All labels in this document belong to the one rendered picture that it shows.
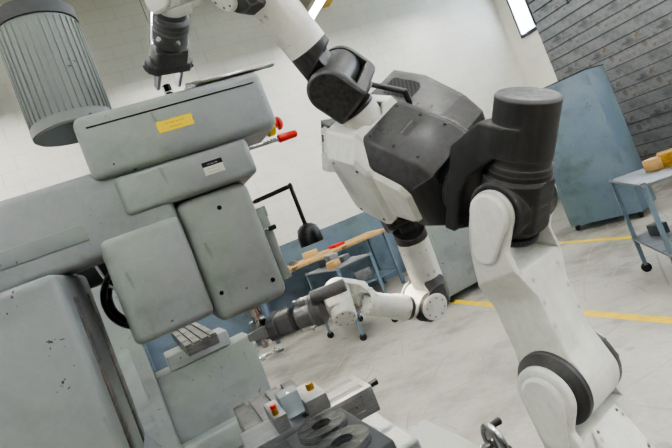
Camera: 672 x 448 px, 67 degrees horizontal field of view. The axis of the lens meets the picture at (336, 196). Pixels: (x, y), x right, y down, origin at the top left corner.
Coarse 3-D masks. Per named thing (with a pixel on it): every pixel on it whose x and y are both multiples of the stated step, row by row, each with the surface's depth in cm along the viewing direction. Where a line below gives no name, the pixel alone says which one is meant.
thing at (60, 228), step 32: (32, 192) 116; (64, 192) 117; (96, 192) 119; (0, 224) 112; (32, 224) 114; (64, 224) 116; (96, 224) 118; (128, 224) 121; (0, 256) 111; (32, 256) 113; (64, 256) 115; (96, 256) 118; (0, 288) 110
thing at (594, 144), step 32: (576, 96) 626; (608, 96) 631; (576, 128) 636; (608, 128) 610; (576, 160) 646; (608, 160) 619; (640, 160) 642; (576, 192) 657; (608, 192) 629; (640, 192) 616; (576, 224) 668; (448, 256) 571; (448, 288) 564
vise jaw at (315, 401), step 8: (304, 384) 144; (304, 392) 137; (312, 392) 135; (320, 392) 132; (304, 400) 131; (312, 400) 130; (320, 400) 131; (328, 400) 131; (312, 408) 130; (320, 408) 130; (312, 416) 130
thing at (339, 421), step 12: (312, 420) 93; (324, 420) 91; (336, 420) 89; (348, 420) 90; (360, 420) 88; (300, 432) 89; (312, 432) 87; (324, 432) 86; (336, 432) 84; (348, 432) 82; (360, 432) 81; (372, 432) 82; (288, 444) 91; (300, 444) 88; (312, 444) 86; (324, 444) 81; (336, 444) 82; (348, 444) 78; (360, 444) 77; (372, 444) 78; (384, 444) 77
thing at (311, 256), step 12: (348, 240) 813; (360, 240) 756; (312, 252) 776; (324, 252) 764; (372, 252) 835; (300, 264) 721; (396, 264) 772; (360, 276) 779; (372, 276) 781; (384, 276) 766; (264, 312) 702
